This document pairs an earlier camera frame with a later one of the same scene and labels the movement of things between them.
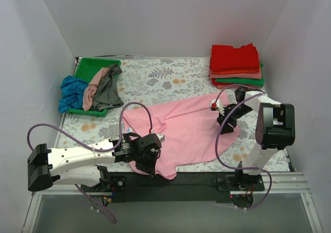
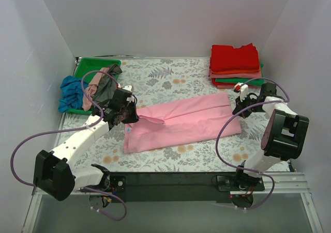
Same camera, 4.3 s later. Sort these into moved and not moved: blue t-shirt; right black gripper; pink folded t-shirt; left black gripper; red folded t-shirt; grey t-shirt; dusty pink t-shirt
Moved: right black gripper; left black gripper
Not moved: pink folded t-shirt; red folded t-shirt; dusty pink t-shirt; grey t-shirt; blue t-shirt
